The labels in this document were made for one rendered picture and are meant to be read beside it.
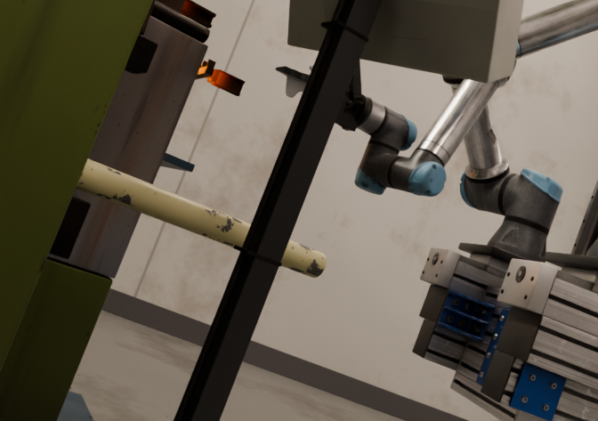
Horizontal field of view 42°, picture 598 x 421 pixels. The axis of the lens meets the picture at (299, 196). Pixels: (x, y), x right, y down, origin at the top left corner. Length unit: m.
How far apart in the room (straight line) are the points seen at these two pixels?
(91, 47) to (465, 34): 0.49
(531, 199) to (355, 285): 2.44
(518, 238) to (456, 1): 1.06
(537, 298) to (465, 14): 0.62
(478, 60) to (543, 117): 3.72
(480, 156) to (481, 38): 1.05
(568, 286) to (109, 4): 0.94
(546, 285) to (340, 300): 2.94
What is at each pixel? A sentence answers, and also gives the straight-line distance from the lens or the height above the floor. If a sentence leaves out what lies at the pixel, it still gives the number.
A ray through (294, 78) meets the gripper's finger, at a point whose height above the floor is 0.99.
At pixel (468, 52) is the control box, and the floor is 0.95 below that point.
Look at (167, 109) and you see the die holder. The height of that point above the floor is 0.78.
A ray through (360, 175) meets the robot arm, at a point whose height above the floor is 0.85.
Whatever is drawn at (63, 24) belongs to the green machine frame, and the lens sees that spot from 1.06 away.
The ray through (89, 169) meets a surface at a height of 0.63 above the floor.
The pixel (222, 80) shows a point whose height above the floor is 1.00.
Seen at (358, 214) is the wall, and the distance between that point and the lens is 4.37.
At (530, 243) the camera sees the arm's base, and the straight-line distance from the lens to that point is 2.04.
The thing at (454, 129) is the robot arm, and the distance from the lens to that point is 1.76.
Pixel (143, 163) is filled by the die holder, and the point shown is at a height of 0.68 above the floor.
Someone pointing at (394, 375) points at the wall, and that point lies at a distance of 4.52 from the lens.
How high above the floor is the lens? 0.62
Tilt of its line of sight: 4 degrees up
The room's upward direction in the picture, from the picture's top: 21 degrees clockwise
